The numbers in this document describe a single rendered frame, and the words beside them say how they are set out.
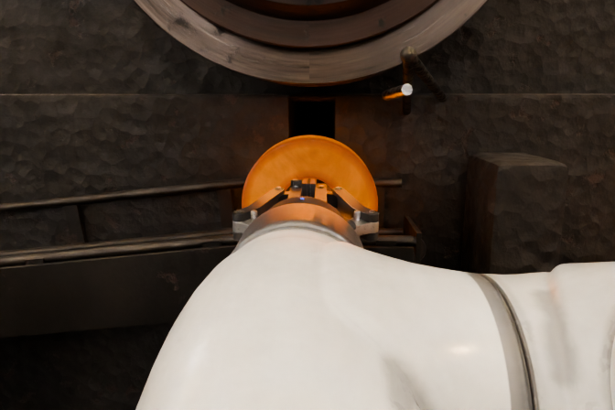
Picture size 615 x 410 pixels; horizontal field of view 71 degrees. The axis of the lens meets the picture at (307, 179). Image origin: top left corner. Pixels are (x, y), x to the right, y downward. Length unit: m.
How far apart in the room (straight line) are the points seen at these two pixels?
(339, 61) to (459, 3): 0.13
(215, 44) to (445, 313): 0.38
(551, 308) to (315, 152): 0.33
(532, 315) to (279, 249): 0.10
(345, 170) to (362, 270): 0.31
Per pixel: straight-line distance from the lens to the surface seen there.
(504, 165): 0.50
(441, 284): 0.18
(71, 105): 0.65
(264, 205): 0.40
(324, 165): 0.48
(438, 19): 0.48
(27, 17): 0.75
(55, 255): 0.58
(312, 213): 0.26
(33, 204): 0.68
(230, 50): 0.47
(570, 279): 0.19
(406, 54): 0.37
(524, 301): 0.19
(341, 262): 0.17
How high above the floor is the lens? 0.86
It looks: 10 degrees down
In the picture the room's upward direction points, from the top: straight up
